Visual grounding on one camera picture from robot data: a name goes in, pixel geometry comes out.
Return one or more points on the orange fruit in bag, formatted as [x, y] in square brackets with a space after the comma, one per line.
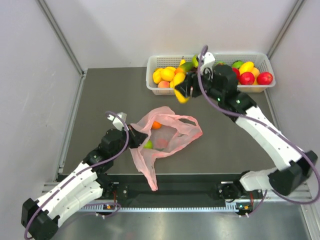
[156, 125]

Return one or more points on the white plastic basket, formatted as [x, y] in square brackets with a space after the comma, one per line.
[261, 64]
[164, 61]

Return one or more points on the green lime in bag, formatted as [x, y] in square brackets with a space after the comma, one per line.
[148, 145]

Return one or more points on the red apple front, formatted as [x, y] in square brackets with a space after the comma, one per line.
[247, 78]

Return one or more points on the red fruit in bag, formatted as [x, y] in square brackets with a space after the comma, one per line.
[161, 143]

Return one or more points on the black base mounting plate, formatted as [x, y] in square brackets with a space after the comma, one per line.
[215, 186]

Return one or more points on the yellow mango right basket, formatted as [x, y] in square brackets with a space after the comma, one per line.
[246, 67]

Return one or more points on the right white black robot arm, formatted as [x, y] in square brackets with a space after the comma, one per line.
[293, 166]

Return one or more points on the right white plastic basket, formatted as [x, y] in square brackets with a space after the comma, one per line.
[261, 64]

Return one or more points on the left white plastic basket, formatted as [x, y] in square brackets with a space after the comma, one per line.
[164, 61]

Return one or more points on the green pear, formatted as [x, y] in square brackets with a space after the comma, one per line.
[195, 61]

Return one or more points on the red apple far right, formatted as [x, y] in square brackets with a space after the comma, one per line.
[264, 78]

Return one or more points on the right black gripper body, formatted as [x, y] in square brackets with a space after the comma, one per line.
[214, 94]

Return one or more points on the yellow mango from bag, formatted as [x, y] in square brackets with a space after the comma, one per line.
[178, 79]

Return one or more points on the red apple middle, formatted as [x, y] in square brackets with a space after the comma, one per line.
[237, 72]

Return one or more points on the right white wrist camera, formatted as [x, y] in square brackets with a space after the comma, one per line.
[206, 63]

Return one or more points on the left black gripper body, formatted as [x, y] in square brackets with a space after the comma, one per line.
[116, 152]

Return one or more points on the yellow lemon far left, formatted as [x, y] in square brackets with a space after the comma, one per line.
[157, 76]

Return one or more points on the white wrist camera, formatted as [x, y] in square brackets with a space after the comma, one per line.
[206, 63]
[119, 120]

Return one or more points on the pink plastic bag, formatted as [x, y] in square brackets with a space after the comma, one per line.
[167, 133]

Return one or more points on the green orange mango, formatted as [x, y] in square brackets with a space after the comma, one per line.
[184, 68]

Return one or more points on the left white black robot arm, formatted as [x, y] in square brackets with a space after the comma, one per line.
[89, 181]

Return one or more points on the yellow lemon left basket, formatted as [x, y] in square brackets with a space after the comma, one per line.
[167, 74]

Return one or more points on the red apple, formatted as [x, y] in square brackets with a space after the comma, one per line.
[264, 78]
[237, 72]
[247, 78]

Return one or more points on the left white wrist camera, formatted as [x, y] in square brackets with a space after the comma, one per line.
[119, 120]

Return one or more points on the grey slotted cable duct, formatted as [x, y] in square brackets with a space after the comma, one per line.
[227, 207]

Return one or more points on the peach fruit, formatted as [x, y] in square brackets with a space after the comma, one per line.
[163, 84]

